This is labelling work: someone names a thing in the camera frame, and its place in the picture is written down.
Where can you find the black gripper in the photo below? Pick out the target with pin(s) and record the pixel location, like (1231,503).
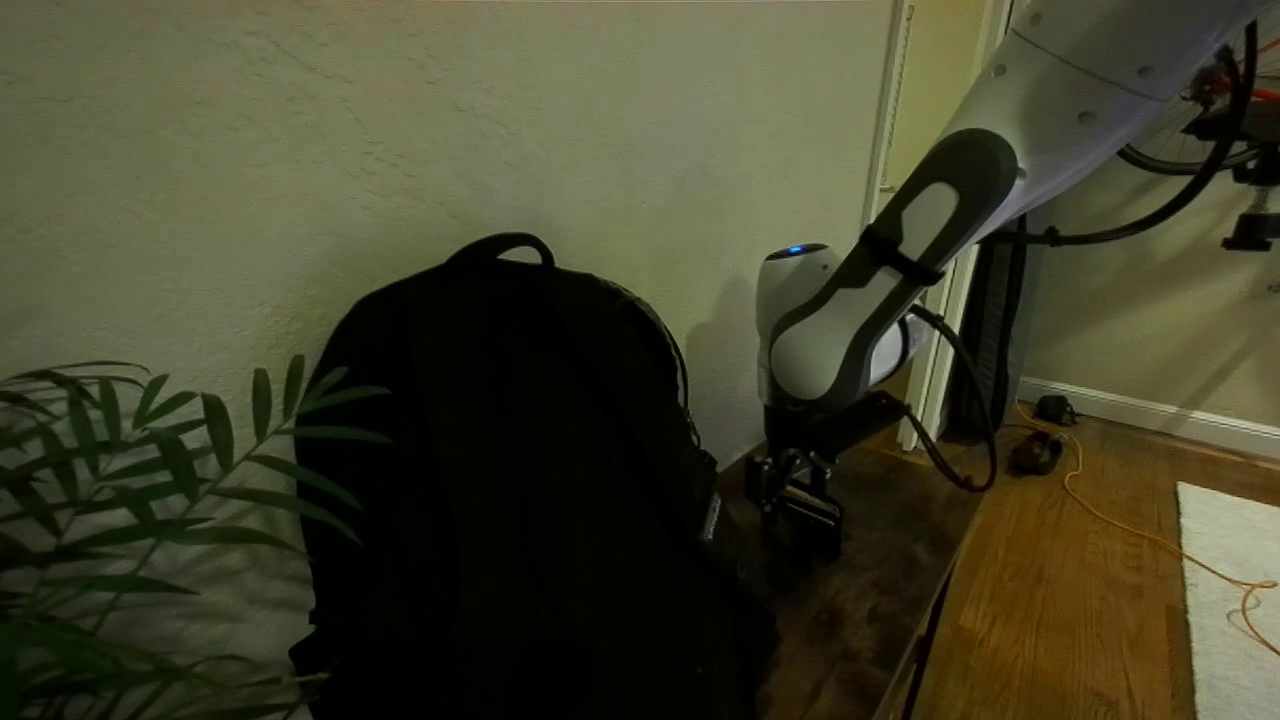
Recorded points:
(826,428)

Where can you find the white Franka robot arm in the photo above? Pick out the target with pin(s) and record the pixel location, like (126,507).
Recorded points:
(1042,95)

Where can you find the black upright stand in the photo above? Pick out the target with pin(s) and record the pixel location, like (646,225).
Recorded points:
(989,332)

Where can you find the small black floor object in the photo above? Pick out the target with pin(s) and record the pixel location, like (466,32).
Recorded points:
(1035,452)

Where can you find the small black floor plug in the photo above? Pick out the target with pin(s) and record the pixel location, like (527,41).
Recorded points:
(1052,409)

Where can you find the black backpack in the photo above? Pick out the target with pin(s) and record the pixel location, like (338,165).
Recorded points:
(523,507)

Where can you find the white floor rug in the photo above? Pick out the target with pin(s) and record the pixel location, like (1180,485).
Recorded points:
(1235,601)

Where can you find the green potted palm plant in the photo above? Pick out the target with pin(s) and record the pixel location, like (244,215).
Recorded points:
(121,534)

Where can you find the white door frame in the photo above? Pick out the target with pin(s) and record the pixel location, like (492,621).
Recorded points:
(886,134)

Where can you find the black clamp mount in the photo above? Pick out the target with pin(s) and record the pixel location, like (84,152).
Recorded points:
(1247,201)

